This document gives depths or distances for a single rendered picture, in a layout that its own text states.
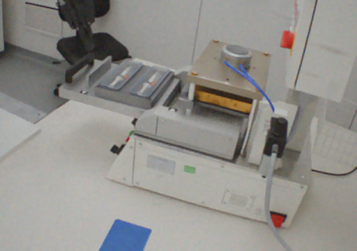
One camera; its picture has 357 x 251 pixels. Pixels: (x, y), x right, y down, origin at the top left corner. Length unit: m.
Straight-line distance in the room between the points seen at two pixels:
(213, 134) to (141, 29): 1.96
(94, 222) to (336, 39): 0.71
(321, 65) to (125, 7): 2.17
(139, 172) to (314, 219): 0.52
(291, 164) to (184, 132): 0.29
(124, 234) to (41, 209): 0.23
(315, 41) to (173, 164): 0.46
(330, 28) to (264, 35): 1.69
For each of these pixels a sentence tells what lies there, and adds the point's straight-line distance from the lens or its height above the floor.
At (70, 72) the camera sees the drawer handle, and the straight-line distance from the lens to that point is 1.08.
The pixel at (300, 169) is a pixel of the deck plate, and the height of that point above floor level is 0.93.
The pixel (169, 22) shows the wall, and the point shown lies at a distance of 2.65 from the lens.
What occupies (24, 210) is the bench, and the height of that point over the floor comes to 0.75.
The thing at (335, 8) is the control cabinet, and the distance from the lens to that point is 0.76.
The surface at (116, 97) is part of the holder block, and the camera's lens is 1.00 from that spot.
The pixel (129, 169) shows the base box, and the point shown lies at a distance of 1.02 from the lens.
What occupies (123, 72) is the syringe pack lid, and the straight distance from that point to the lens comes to 1.08.
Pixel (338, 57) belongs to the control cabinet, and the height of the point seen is 1.25.
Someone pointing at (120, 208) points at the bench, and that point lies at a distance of 1.00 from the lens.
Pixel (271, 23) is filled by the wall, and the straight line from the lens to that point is 2.41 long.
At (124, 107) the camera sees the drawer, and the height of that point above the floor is 0.96.
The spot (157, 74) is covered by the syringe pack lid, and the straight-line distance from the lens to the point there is 1.08.
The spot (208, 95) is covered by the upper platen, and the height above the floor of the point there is 1.05.
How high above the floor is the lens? 1.48
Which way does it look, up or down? 32 degrees down
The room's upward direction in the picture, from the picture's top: 8 degrees clockwise
